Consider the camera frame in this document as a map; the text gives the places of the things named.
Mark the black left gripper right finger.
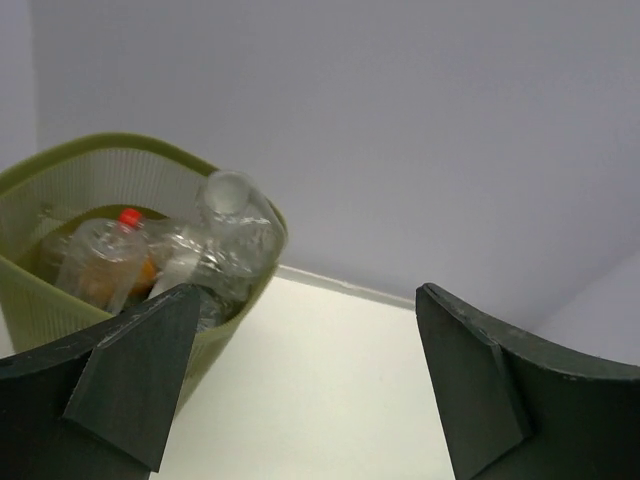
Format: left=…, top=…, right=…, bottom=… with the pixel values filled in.
left=415, top=283, right=639, bottom=479

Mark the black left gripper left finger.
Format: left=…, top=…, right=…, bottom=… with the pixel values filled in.
left=1, top=285, right=199, bottom=480

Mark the tall clear plastic bottle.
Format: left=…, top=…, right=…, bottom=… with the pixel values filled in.
left=112, top=219, right=236, bottom=326

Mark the green mesh waste bin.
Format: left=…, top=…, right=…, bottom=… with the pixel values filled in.
left=1, top=133, right=279, bottom=401

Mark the orange plastic bottle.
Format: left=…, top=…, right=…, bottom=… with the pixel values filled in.
left=80, top=258, right=156, bottom=303

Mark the red cap plastic bottle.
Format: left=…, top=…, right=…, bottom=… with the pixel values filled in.
left=55, top=218, right=147, bottom=315

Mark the wide clear glass jar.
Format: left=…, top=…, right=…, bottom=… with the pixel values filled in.
left=190, top=170, right=288, bottom=302

